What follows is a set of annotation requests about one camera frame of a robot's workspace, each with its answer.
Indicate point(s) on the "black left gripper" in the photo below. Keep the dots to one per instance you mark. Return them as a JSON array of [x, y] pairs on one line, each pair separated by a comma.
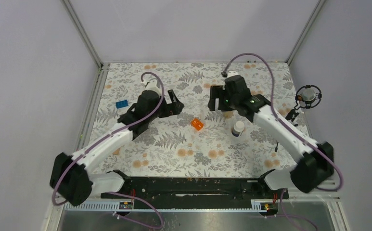
[[174, 108]]

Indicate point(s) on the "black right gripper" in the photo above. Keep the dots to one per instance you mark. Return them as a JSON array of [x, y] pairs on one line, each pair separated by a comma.
[[216, 92]]

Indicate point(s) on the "orange pill organizer box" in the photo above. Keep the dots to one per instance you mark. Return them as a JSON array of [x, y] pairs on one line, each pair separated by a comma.
[[197, 124]]

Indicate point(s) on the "white blue pill bottle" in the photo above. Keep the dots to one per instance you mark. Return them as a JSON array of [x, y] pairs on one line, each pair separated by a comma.
[[237, 129]]

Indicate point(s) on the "clear pill bottle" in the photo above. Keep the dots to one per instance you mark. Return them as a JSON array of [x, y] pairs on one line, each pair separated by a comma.
[[228, 114]]

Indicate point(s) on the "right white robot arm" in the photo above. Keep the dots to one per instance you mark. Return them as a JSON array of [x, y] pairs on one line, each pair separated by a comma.
[[313, 160]]

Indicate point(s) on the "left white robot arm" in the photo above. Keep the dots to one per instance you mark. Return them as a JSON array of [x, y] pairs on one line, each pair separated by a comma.
[[72, 175]]

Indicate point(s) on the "floral patterned mat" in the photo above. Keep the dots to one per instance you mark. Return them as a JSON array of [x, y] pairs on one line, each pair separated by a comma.
[[171, 146]]

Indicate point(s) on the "blue toy brick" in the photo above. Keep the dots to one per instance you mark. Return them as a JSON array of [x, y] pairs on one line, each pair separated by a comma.
[[121, 104]]

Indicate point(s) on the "tan wooden block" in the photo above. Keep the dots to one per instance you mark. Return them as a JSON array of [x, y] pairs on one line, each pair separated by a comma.
[[116, 152]]

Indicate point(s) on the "microphone on black stand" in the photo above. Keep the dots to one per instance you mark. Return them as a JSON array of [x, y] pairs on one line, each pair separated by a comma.
[[306, 97]]

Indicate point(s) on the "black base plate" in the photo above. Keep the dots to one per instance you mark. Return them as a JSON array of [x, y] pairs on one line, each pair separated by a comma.
[[197, 193]]

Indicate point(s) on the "aluminium frame rail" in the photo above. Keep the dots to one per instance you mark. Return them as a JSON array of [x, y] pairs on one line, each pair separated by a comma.
[[128, 203]]

